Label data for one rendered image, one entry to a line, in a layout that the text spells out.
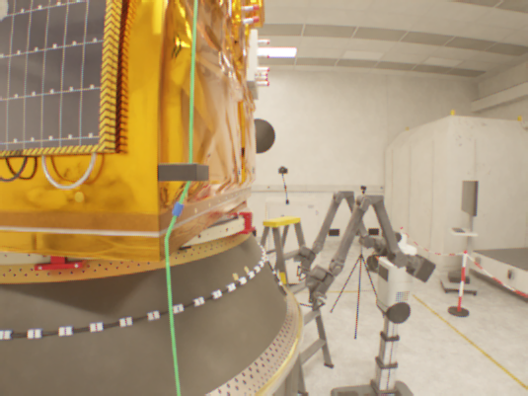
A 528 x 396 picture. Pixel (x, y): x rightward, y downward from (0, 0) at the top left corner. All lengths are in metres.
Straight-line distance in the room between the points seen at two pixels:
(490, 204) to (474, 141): 1.39
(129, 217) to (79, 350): 0.49
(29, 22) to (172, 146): 0.35
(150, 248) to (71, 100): 0.28
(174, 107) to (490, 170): 6.86
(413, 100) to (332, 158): 3.35
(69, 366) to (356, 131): 8.95
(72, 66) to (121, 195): 0.23
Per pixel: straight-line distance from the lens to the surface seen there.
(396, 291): 1.89
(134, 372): 0.92
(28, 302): 0.97
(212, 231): 1.05
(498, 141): 7.29
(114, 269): 0.93
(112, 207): 0.55
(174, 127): 0.54
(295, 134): 8.83
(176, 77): 0.57
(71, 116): 0.54
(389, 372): 2.25
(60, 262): 0.89
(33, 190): 0.65
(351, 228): 1.51
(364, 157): 9.22
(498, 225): 7.36
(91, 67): 0.55
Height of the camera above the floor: 1.89
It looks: 4 degrees down
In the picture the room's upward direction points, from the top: straight up
